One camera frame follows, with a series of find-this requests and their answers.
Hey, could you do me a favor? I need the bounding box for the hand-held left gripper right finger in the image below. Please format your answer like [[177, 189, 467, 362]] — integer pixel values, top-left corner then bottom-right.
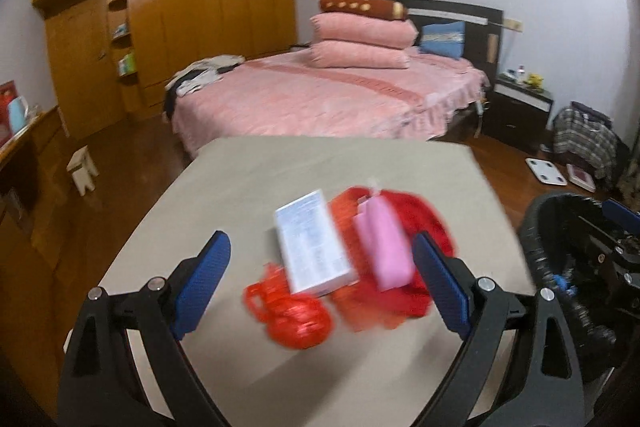
[[411, 231, 586, 427]]

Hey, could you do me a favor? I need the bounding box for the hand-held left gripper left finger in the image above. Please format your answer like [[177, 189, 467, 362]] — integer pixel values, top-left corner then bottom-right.
[[57, 230, 233, 427]]

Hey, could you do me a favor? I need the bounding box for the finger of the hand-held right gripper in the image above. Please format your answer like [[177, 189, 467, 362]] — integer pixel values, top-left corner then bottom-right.
[[550, 271, 640, 308], [577, 198, 640, 265]]

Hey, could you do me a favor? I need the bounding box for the black trash bin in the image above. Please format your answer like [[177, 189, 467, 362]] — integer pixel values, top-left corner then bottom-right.
[[517, 192, 640, 383]]

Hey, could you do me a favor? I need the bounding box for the pink packet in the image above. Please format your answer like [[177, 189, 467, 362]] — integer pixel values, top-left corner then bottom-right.
[[354, 187, 416, 293]]

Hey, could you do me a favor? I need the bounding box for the red mesh bag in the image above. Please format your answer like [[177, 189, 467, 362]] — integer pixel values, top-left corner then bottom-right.
[[372, 189, 458, 320]]

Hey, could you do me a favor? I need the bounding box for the red plastic bag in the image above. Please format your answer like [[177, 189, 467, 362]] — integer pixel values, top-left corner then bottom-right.
[[243, 263, 333, 350]]

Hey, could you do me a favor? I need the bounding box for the white cardboard box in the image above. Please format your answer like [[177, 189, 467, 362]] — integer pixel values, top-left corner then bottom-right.
[[273, 189, 360, 298]]

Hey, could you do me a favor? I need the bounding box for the pink bathroom scale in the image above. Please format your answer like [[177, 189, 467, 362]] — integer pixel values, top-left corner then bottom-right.
[[565, 163, 597, 192]]

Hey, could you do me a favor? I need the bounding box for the plaid bag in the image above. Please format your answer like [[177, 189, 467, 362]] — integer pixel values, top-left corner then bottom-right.
[[552, 102, 621, 180]]

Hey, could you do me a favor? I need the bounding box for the white bathroom scale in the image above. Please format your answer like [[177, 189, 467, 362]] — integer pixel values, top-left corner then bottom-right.
[[525, 157, 569, 186]]

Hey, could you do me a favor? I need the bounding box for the dark nightstand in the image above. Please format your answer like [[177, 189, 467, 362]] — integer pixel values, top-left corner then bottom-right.
[[482, 74, 555, 152]]

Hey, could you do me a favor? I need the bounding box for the white stool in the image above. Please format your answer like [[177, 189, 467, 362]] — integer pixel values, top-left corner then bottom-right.
[[66, 146, 99, 196]]

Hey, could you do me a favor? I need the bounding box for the wooden desk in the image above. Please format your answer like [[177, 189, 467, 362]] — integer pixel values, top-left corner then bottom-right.
[[0, 104, 71, 268]]

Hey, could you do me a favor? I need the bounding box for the pile of clothes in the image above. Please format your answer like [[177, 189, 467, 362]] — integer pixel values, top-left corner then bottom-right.
[[165, 54, 246, 118]]

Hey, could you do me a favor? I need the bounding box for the dark headboard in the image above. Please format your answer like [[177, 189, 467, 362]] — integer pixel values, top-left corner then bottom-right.
[[400, 0, 503, 80]]

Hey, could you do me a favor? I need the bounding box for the pink bed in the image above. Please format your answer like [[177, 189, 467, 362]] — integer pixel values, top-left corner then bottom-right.
[[170, 49, 491, 158]]

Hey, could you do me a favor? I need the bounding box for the flat pink pillow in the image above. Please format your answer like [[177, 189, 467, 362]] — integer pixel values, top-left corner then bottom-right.
[[309, 39, 412, 70]]

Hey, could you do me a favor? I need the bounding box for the blue pillow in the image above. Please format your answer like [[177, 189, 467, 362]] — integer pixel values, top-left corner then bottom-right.
[[419, 21, 467, 58]]

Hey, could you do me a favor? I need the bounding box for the blue kettle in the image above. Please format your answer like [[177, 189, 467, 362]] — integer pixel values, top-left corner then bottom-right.
[[6, 97, 28, 135]]

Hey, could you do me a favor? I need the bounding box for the large pink pillow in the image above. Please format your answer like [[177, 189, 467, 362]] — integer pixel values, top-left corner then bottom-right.
[[310, 13, 420, 48]]

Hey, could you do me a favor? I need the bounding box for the wooden wardrobe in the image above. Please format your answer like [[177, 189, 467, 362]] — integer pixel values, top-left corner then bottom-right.
[[32, 0, 296, 138]]

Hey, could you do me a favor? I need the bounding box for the brown dotted bolster pillow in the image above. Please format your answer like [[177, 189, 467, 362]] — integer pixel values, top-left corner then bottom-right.
[[320, 0, 408, 20]]

